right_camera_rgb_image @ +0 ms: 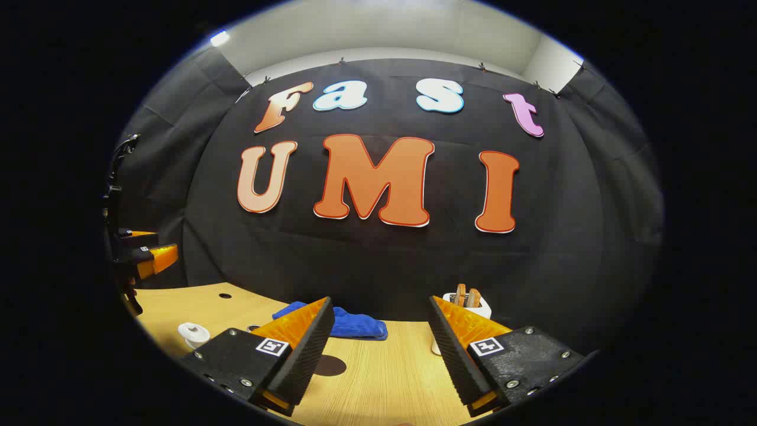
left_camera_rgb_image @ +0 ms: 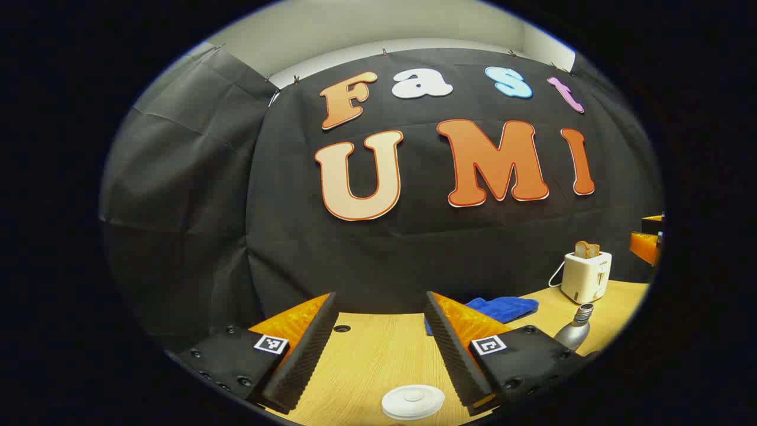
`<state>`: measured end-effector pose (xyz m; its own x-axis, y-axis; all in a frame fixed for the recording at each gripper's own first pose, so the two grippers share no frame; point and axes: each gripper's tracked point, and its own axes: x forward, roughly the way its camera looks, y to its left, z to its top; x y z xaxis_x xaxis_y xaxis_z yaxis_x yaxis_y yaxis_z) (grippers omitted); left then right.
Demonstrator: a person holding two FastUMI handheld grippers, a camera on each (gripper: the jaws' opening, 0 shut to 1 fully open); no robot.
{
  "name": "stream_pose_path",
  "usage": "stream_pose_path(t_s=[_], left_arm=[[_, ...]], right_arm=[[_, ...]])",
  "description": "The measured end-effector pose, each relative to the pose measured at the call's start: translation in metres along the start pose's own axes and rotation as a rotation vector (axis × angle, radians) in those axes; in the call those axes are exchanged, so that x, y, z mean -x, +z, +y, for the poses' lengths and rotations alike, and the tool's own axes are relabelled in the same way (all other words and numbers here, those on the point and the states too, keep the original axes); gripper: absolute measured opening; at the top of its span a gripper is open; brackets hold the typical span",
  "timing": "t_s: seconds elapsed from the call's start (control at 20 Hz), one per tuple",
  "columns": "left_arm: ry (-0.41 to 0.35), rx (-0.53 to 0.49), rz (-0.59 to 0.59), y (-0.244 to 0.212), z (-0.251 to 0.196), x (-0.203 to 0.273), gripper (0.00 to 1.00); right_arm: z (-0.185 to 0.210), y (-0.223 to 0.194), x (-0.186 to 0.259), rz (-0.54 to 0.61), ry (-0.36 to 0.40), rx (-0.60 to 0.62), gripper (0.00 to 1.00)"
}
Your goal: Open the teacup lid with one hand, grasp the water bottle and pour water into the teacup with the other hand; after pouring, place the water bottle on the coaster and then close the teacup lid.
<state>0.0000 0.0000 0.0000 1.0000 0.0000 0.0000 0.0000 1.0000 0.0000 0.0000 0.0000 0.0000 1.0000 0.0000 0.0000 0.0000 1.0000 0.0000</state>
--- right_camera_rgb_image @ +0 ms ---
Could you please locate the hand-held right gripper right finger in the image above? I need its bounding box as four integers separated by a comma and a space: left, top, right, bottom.
428, 295, 586, 418

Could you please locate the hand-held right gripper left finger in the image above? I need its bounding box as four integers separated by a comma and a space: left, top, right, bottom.
177, 296, 335, 418

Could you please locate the dark round coaster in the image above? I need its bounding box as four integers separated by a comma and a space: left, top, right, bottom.
313, 355, 348, 377

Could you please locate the white teacup lid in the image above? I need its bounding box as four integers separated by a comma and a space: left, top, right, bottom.
177, 322, 211, 344

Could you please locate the white toaster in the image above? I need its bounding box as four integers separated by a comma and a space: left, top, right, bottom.
431, 292, 493, 356

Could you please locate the blue cloth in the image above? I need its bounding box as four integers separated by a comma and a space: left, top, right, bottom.
272, 302, 389, 341

